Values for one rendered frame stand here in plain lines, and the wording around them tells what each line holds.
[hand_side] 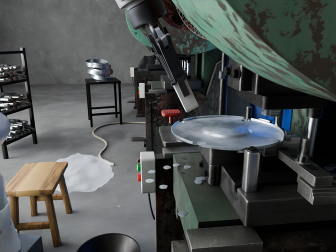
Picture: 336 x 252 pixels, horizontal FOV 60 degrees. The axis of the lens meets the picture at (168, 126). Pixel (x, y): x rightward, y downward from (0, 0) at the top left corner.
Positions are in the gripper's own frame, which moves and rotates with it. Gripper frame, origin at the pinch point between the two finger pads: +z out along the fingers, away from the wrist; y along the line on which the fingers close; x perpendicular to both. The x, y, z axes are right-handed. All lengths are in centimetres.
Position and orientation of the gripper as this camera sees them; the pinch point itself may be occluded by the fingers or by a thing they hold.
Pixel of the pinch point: (185, 95)
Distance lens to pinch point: 63.3
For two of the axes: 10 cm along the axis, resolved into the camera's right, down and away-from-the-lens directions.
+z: 4.4, 8.4, 3.1
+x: 8.8, -4.7, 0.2
